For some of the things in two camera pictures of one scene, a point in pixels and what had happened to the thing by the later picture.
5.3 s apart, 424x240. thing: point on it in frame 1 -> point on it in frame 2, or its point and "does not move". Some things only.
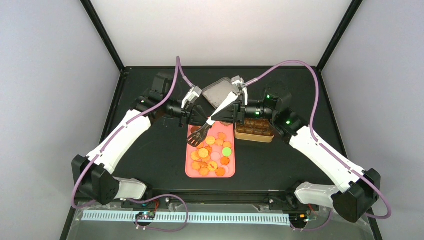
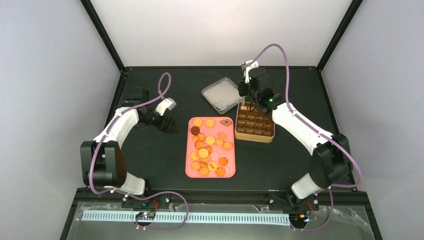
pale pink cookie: (215, 156) does not move
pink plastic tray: (215, 156) does not move
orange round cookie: (221, 135) does not move
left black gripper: (189, 113) -> (165, 128)
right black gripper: (237, 115) -> (241, 91)
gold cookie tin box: (255, 129) does not move
